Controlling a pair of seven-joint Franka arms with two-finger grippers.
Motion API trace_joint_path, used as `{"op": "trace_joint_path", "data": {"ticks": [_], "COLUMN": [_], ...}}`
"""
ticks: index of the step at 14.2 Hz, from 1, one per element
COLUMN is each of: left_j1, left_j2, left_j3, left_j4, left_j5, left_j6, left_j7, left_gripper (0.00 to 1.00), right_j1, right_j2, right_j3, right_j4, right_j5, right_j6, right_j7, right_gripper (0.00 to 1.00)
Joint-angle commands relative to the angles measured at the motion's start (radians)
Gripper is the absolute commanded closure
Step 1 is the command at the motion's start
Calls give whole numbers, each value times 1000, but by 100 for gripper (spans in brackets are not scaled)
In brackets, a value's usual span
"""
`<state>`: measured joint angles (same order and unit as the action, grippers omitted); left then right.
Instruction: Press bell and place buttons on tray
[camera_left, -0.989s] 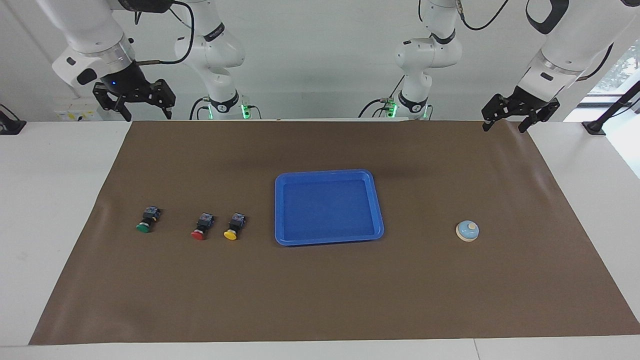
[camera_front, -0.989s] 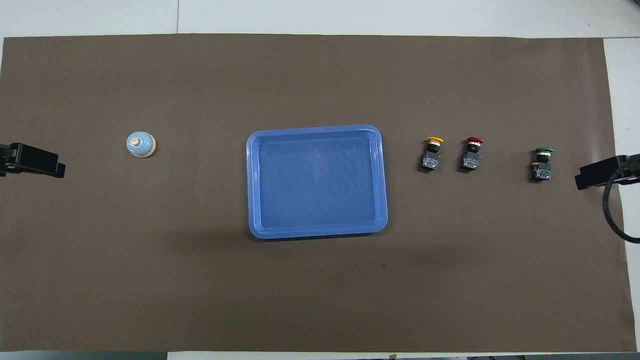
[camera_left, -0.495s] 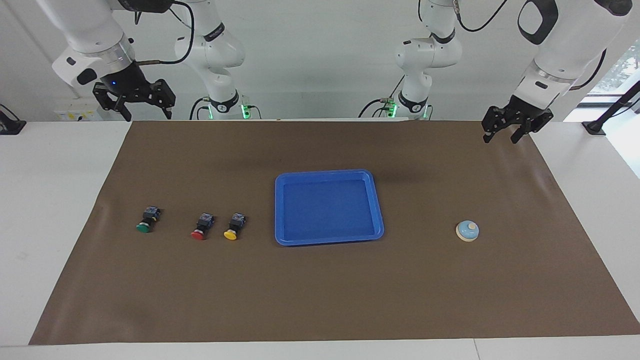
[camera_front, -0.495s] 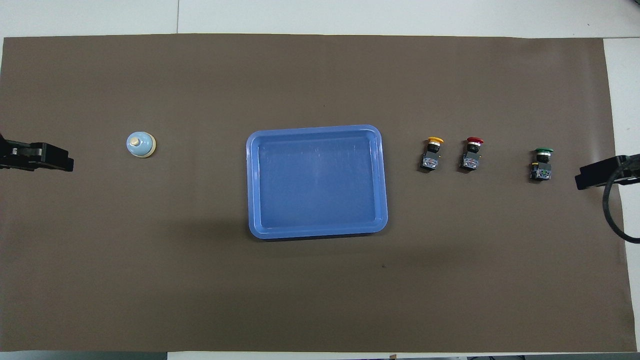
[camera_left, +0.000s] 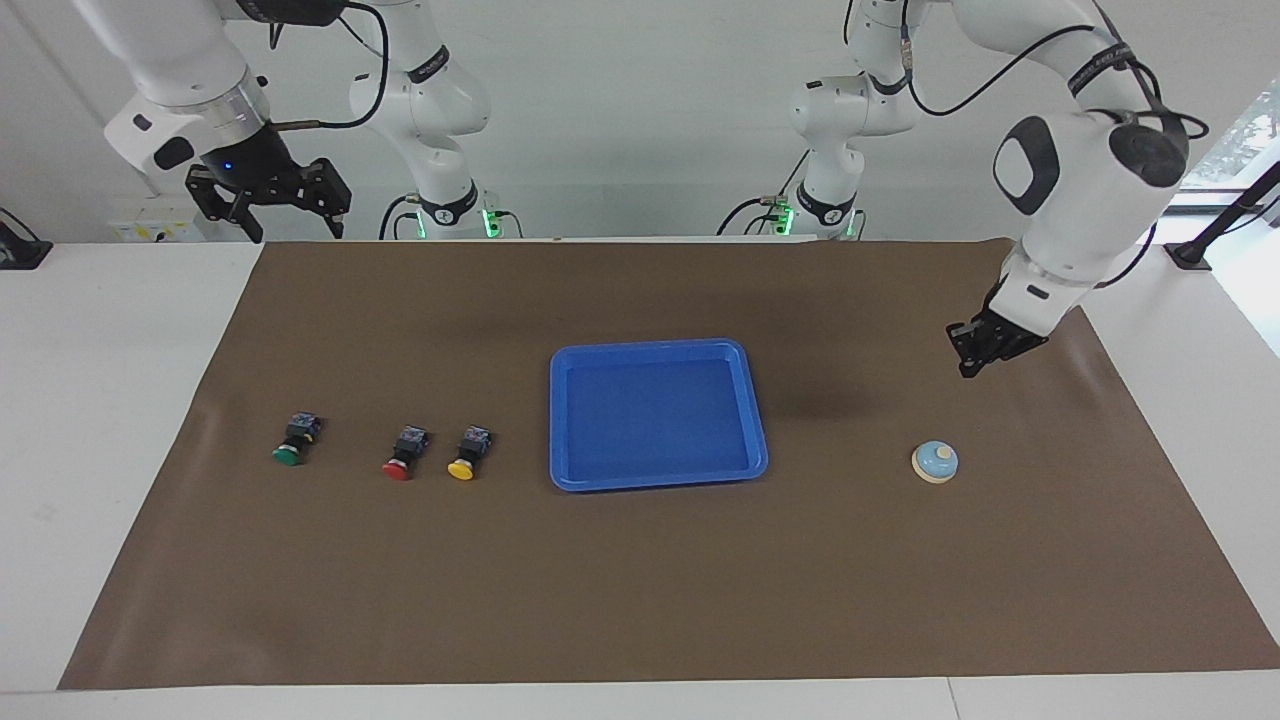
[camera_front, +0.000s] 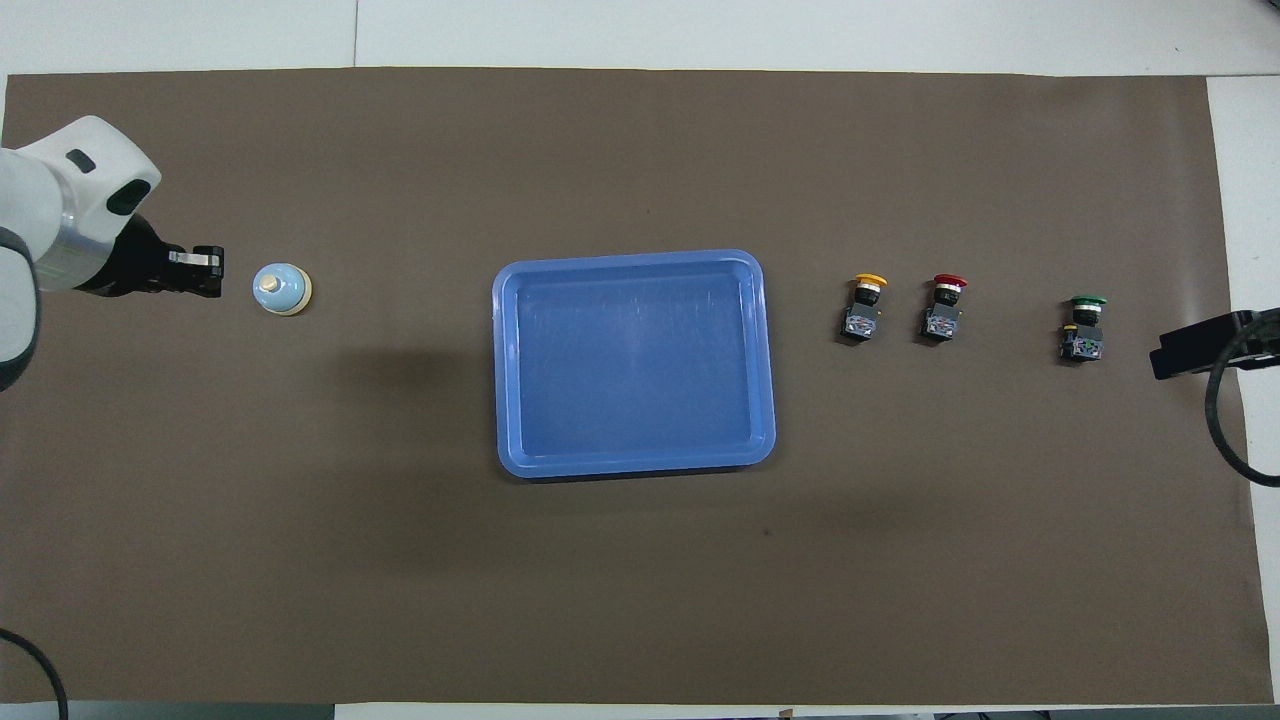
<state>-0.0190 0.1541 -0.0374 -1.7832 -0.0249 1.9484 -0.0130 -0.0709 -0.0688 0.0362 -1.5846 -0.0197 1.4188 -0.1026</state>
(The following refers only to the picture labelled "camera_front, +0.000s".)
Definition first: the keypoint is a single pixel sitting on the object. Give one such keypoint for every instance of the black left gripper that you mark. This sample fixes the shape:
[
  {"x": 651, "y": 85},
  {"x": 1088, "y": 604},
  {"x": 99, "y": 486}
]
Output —
[{"x": 140, "y": 265}]

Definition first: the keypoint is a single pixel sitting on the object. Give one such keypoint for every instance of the light blue desk bell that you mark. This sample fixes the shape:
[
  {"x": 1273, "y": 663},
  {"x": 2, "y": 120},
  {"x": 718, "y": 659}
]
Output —
[{"x": 280, "y": 290}]

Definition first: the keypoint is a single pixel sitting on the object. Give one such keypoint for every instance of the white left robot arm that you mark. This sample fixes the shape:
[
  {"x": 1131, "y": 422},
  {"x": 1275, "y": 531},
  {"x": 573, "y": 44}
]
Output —
[{"x": 60, "y": 180}]

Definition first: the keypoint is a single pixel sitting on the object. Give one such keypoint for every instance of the blue plastic tray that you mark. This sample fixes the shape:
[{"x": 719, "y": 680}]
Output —
[{"x": 630, "y": 370}]

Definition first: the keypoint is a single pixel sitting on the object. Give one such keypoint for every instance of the yellow push button switch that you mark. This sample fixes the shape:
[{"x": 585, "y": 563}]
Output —
[{"x": 862, "y": 320}]

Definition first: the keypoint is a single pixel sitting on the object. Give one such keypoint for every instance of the brown table mat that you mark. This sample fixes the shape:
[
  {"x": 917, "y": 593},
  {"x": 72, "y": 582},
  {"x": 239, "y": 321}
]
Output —
[{"x": 640, "y": 150}]

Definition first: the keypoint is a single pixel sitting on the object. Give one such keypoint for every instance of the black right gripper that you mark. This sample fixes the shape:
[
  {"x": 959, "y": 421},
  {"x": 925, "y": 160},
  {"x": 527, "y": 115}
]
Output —
[{"x": 1268, "y": 335}]

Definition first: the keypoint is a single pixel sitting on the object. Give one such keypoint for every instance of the green push button switch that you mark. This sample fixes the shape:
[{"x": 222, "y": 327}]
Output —
[{"x": 1082, "y": 343}]

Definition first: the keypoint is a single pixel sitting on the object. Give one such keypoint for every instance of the red push button switch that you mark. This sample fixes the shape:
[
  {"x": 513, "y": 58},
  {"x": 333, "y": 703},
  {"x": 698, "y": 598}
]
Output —
[{"x": 941, "y": 322}]

